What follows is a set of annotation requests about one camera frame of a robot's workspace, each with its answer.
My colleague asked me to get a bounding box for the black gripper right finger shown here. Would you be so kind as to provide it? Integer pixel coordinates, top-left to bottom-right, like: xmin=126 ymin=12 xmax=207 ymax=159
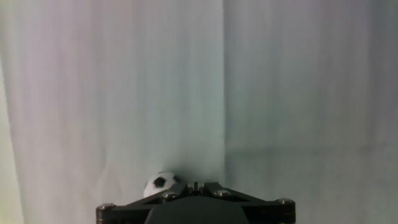
xmin=196 ymin=182 xmax=297 ymax=224

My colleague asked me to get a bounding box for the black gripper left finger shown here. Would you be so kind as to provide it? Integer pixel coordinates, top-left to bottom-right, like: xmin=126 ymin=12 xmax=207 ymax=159
xmin=95 ymin=182 xmax=197 ymax=224

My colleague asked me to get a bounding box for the small black-white soccer ball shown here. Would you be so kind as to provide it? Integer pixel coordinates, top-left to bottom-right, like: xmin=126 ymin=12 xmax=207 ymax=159
xmin=142 ymin=171 xmax=181 ymax=198

